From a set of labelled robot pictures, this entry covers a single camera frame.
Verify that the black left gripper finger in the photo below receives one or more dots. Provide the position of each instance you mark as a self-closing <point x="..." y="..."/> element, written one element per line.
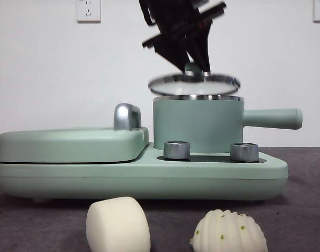
<point x="174" y="53"/>
<point x="203" y="44"/>

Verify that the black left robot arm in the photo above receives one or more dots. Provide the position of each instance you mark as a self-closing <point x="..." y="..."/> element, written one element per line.
<point x="170" y="15"/>

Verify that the pleated white bun green specks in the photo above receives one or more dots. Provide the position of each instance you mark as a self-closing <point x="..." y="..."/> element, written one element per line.
<point x="228" y="233"/>

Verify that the silver control knob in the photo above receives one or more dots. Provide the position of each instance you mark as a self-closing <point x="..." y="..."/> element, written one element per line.
<point x="244" y="152"/>
<point x="176" y="151"/>

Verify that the glass pot lid green knob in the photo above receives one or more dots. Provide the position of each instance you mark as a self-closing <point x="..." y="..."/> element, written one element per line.
<point x="170" y="83"/>

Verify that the mint green breakfast machine base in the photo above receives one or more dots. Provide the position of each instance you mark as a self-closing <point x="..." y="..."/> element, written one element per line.
<point x="123" y="181"/>

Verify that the smooth white cylindrical steamed bun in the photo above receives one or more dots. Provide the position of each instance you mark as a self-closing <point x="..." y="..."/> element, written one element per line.
<point x="117" y="225"/>

